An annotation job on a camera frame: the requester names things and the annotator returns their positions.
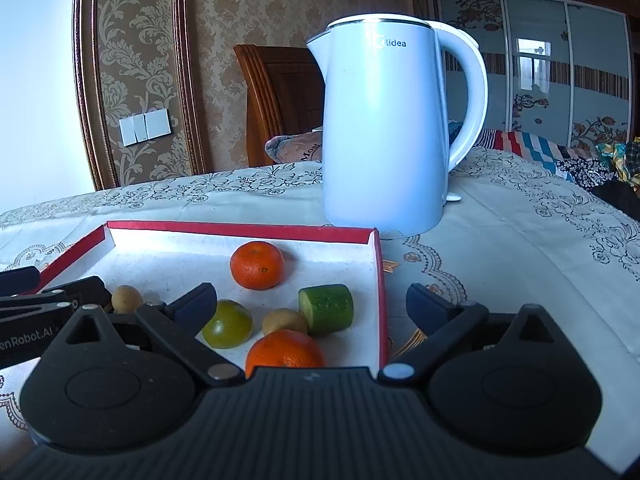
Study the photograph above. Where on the tan longan fruit right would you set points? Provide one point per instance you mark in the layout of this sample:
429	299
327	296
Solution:
284	319

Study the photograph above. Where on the green cucumber piece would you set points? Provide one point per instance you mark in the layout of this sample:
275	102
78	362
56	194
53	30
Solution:
327	309

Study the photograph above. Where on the white electric kettle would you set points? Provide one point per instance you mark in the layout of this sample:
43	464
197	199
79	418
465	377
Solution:
404	102

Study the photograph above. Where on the striped colourful blanket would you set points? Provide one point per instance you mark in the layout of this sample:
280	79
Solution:
540	152

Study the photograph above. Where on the brown wooden headboard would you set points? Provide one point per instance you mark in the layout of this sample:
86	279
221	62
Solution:
285	93

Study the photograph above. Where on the green round plum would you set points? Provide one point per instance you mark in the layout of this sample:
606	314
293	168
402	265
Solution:
231	325

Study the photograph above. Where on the orange mandarin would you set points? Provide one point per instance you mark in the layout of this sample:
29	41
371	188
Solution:
257	265
284	348

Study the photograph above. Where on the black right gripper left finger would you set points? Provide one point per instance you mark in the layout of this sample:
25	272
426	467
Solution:
173	328

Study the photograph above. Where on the tan longan fruit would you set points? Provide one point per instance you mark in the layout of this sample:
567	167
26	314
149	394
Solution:
126	299
284	319

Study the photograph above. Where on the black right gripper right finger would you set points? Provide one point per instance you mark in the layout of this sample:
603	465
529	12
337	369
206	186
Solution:
447	328

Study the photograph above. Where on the white wall light switch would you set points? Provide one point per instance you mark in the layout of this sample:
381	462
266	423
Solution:
144	127

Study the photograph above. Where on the pink patterned pillow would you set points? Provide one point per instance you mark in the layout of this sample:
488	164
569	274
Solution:
302	147

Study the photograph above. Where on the mirrored sliding wardrobe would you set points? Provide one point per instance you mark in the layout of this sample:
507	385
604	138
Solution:
555	68

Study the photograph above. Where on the red shallow cardboard box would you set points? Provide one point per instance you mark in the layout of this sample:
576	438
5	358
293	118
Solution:
165	259

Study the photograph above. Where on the tan longan fruit left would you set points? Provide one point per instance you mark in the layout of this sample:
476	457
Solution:
126	299

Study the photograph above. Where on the brown wall moulding frame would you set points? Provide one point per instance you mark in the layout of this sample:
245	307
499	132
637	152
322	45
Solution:
131	57

